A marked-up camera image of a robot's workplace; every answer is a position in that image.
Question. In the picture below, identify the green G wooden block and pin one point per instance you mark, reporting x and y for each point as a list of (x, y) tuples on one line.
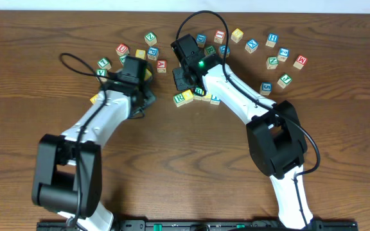
[(122, 59)]

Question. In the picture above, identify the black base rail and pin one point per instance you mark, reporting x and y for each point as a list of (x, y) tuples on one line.
[(315, 225)]

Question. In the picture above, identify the yellow block far left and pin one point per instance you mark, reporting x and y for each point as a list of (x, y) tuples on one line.
[(93, 99)]

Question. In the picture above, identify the red I wooden block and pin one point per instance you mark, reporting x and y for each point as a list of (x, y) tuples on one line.
[(219, 36)]

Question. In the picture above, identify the red U wooden block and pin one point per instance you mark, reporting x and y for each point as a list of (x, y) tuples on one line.
[(122, 49)]

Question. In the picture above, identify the blue D wooden block lower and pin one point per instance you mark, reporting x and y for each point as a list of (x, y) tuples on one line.
[(222, 51)]

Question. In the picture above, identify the yellow block middle left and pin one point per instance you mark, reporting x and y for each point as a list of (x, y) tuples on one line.
[(148, 75)]

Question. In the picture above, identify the green B wooden block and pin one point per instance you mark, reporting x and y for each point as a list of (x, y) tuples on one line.
[(198, 93)]

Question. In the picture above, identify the green L wooden block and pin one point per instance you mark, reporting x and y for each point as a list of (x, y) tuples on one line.
[(104, 63)]

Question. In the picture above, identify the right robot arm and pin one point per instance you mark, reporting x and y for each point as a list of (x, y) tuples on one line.
[(276, 139)]

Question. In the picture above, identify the green r wooden block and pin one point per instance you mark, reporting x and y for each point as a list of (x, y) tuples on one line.
[(209, 50), (179, 100)]

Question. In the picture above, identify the red A wooden block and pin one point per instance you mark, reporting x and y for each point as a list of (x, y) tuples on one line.
[(161, 66)]

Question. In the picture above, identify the green J wooden block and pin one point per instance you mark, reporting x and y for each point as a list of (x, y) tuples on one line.
[(284, 81)]

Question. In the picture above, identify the blue T wooden block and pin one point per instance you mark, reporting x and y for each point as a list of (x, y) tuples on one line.
[(214, 100)]

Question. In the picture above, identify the green V wooden block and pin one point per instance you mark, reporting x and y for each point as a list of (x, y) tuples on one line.
[(101, 72)]

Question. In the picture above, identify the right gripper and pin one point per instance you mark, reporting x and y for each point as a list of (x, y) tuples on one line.
[(177, 76)]

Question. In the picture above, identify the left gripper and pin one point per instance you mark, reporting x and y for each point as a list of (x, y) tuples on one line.
[(149, 97)]

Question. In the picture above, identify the yellow block upper left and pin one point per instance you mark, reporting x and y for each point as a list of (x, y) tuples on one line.
[(140, 54)]

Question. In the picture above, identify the green block near top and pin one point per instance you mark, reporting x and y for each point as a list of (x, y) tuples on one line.
[(150, 38)]

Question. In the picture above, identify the green N wooden block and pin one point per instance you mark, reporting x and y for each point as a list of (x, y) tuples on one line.
[(272, 62)]

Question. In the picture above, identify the blue X wooden block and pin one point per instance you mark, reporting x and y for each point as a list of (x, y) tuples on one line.
[(251, 46)]

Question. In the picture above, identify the blue D wooden block upper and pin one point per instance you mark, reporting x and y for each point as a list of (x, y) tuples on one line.
[(201, 40)]

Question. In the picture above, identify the red M wooden block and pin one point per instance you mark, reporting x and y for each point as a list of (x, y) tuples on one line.
[(300, 62)]

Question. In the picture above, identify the blue 2 wooden block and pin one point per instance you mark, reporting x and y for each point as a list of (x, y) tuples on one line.
[(283, 54)]

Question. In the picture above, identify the blue d wooden block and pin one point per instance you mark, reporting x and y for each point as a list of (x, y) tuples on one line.
[(222, 51), (201, 40)]

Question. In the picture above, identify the yellow top wooden block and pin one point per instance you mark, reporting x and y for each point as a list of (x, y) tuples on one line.
[(237, 35)]

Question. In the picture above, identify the blue H wooden block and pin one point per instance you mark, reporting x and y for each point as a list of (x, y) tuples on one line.
[(272, 39)]

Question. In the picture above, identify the blue P wooden block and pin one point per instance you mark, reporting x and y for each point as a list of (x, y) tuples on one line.
[(153, 53)]

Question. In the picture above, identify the blue 5 wooden block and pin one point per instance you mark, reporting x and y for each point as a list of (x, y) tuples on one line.
[(265, 88)]

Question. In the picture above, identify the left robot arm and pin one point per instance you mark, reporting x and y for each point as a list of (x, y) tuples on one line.
[(68, 171)]

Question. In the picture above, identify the yellow O wooden block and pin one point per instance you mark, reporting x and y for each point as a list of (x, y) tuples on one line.
[(207, 97), (188, 96)]

